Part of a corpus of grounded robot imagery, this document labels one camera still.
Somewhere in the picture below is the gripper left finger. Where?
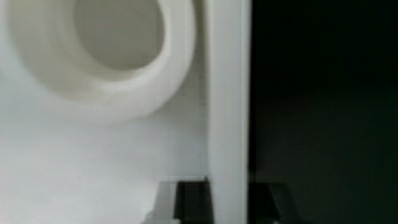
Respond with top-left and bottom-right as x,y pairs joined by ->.
143,180 -> 214,224

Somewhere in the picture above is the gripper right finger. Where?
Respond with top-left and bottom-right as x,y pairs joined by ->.
249,183 -> 306,224

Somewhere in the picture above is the white square tabletop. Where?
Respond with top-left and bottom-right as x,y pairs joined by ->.
0,0 -> 253,224

